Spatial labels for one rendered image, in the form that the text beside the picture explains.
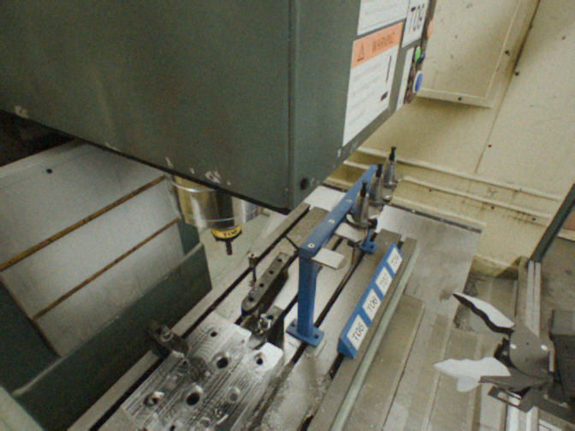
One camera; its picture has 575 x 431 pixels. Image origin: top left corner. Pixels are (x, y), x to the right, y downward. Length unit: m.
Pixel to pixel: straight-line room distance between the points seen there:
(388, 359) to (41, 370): 0.97
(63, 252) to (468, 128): 1.32
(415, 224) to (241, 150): 1.33
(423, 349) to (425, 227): 0.55
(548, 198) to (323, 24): 1.31
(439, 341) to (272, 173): 1.09
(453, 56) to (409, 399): 1.09
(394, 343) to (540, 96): 0.91
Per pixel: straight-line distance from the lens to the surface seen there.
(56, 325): 1.08
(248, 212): 0.51
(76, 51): 0.46
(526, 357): 0.60
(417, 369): 1.21
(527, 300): 1.49
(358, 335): 1.00
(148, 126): 0.41
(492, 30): 1.36
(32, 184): 0.88
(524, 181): 1.50
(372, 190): 0.94
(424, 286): 1.47
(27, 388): 1.18
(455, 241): 1.58
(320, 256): 0.77
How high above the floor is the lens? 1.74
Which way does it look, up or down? 37 degrees down
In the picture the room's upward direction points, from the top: straight up
